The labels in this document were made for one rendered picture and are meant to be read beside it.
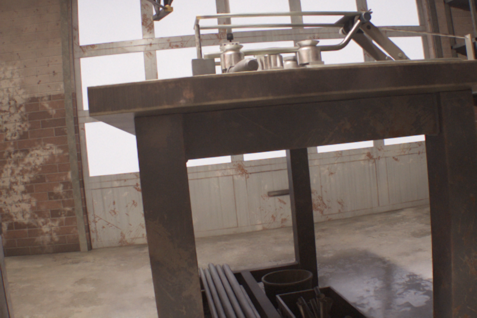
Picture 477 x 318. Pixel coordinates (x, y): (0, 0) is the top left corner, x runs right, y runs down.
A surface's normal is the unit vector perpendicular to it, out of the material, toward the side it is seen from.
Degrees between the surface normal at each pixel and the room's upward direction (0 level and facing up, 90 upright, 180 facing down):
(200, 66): 90
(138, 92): 90
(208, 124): 90
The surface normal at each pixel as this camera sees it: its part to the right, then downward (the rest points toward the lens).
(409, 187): 0.15, -0.02
